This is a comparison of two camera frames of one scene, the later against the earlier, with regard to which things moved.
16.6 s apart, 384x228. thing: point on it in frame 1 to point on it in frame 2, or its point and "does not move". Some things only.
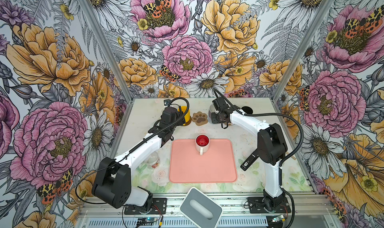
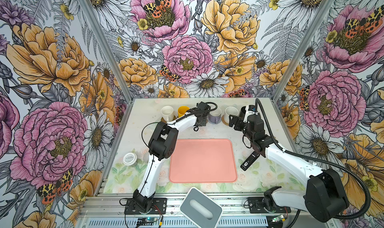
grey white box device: (201, 209) does not move
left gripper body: (179, 121) to (203, 122)
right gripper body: (216, 118) to (242, 126)
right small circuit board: (277, 218) does not move
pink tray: (216, 165) does not move
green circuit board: (147, 219) does not move
